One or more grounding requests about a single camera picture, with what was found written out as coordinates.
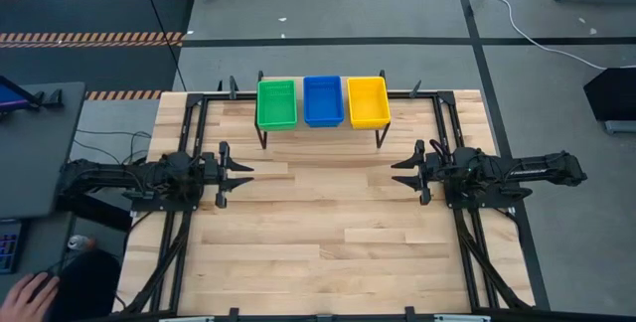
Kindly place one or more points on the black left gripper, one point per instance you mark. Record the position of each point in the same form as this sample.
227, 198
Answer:
223, 198

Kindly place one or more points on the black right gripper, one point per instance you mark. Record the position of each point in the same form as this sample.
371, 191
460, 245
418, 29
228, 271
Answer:
425, 198

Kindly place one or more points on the green plastic basket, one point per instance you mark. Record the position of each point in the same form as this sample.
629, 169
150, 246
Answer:
276, 106

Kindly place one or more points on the yellow plastic basket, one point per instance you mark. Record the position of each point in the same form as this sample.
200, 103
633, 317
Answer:
368, 103

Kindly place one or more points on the blue plastic basket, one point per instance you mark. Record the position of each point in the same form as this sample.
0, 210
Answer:
323, 102

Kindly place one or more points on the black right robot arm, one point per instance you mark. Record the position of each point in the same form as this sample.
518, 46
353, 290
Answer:
522, 173

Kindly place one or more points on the person's forearm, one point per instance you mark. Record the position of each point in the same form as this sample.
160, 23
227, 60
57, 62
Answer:
87, 287

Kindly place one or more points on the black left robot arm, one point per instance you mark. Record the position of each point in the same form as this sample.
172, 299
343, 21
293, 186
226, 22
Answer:
129, 178

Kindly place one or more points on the wooden shelf with black legs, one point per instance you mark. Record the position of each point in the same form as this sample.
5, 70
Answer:
300, 122

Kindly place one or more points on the black table clamp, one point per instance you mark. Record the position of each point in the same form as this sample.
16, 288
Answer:
410, 313
232, 87
415, 89
233, 314

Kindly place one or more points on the silver drink can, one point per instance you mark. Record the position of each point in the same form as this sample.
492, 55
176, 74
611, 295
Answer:
79, 243

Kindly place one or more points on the grey desk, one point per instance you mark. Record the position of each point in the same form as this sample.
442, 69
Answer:
35, 153

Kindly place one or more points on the black cabinet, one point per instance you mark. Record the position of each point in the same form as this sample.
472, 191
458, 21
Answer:
611, 93

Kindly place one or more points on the black hazard-striped mat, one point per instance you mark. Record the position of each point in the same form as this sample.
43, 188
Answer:
89, 19

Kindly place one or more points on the blue-screen tablet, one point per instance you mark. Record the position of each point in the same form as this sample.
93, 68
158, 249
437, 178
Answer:
11, 97

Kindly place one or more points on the dark keyboard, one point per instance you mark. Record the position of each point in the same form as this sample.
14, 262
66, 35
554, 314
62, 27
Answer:
9, 247

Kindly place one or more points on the person's hand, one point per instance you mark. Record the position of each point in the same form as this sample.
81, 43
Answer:
25, 302

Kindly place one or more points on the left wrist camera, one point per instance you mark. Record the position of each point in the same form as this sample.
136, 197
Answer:
206, 169

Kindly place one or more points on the black aluminium table frame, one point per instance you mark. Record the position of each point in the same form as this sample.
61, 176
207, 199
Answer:
422, 95

